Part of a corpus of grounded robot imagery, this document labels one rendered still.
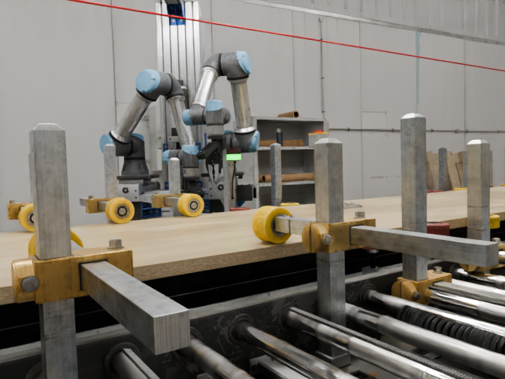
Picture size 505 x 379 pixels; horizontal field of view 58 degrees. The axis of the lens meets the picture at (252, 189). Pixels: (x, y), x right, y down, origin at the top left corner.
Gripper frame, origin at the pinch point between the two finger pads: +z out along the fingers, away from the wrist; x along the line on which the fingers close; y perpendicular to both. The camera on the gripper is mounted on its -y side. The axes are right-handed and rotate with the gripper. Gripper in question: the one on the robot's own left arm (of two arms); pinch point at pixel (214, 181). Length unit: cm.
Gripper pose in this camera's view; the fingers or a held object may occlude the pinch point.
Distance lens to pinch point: 200.1
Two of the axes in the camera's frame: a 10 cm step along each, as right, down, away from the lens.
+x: -8.0, 0.0, 6.0
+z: 0.5, 10.0, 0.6
